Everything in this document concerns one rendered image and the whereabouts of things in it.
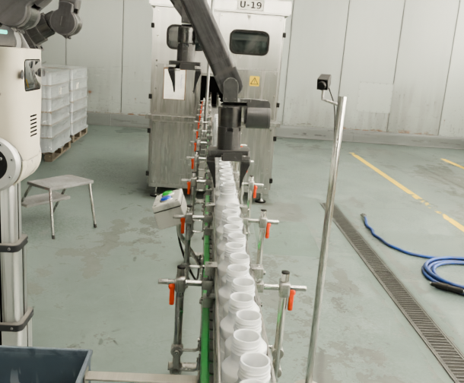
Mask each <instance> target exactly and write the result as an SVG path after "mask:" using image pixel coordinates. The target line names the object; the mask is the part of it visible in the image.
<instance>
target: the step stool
mask: <svg viewBox="0 0 464 383"><path fill-rule="evenodd" d="M91 183H94V180H91V179H86V178H83V177H80V176H74V175H71V174H69V175H64V176H56V177H51V178H46V179H37V180H32V181H28V182H27V184H28V185H29V186H28V188H27V190H26V191H25V193H24V196H23V197H22V198H21V206H23V207H33V206H37V205H41V204H48V203H49V206H50V219H51V231H52V239H55V231H54V219H53V213H54V212H55V210H56V208H57V206H58V204H59V202H60V201H62V200H66V199H70V196H69V195H64V193H65V190H66V189H67V188H71V187H75V186H79V185H86V184H88V188H89V193H90V200H91V210H92V216H93V222H94V227H95V228H97V224H96V218H95V212H94V201H93V195H92V190H91ZM32 186H35V187H37V188H42V189H45V190H47V191H49V192H48V193H44V194H39V195H32V196H28V197H27V194H28V192H29V191H30V189H31V187H32ZM59 189H63V190H62V193H58V192H56V191H54V190H59ZM56 201H57V202H56ZM53 202H56V204H55V206H54V207H53V205H52V203H53Z"/></svg>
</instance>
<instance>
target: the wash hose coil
mask: <svg viewBox="0 0 464 383"><path fill-rule="evenodd" d="M360 216H362V217H363V218H364V219H365V225H366V227H367V228H368V229H370V230H371V233H372V235H373V236H374V237H376V238H378V239H379V240H380V241H382V242H383V243H384V244H385V245H387V246H389V247H390V248H394V249H396V250H398V251H400V252H403V253H405V254H407V255H413V256H416V257H420V258H429V259H428V260H427V261H426V262H425V263H424V264H423V266H422V268H421V270H422V273H423V275H424V276H426V278H427V279H429V280H430V281H431V282H430V285H431V286H434V287H435V288H437V289H440V290H445V291H452V292H454V293H458V294H461V295H464V286H463V285H460V284H458V283H454V282H451V281H448V280H445V279H444V278H442V277H441V276H440V275H438V274H437V272H436V271H435V270H436V268H437V267H439V266H441V265H446V264H462V265H464V257H460V256H440V257H437V256H431V255H422V254H417V253H414V252H408V251H406V250H404V249H402V248H399V247H397V246H394V245H391V244H389V243H388V242H386V241H385V240H384V239H383V238H381V237H380V236H378V235H377V234H375V233H374V230H373V228H372V227H371V226H369V225H368V223H367V217H366V216H367V215H366V214H365V213H362V214H360ZM432 266H433V267H432ZM431 267H432V271H431ZM426 271H427V272H426ZM428 274H429V275H428Z"/></svg>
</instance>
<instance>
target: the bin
mask: <svg viewBox="0 0 464 383"><path fill-rule="evenodd" d="M92 354H93V350H92V349H74V348H57V347H23V346H5V345H0V383H91V381H117V382H136V383H200V370H198V375H166V374H148V373H130V372H94V371H91V357H92Z"/></svg>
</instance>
